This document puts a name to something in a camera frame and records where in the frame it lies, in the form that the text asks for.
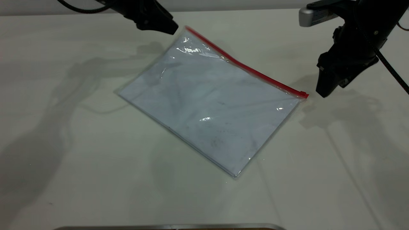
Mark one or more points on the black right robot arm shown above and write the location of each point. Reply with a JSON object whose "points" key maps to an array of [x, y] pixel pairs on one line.
{"points": [[380, 16]]}

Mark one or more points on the clear zip bag red strip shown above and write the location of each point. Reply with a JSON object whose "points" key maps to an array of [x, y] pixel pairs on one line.
{"points": [[211, 105]]}

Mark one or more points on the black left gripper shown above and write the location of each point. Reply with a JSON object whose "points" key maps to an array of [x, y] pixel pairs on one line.
{"points": [[140, 9]]}

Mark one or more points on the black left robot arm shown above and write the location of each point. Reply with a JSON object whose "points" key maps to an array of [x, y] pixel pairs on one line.
{"points": [[110, 3]]}

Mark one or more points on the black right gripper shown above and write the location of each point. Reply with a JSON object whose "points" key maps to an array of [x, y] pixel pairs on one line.
{"points": [[354, 54]]}

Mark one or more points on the red zipper slider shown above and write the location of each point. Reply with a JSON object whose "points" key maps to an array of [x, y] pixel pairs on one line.
{"points": [[302, 94]]}

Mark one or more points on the grey metal bar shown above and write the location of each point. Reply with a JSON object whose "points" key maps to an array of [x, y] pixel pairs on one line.
{"points": [[172, 227]]}

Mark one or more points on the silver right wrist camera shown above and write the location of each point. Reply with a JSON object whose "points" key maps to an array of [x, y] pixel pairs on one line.
{"points": [[316, 16]]}

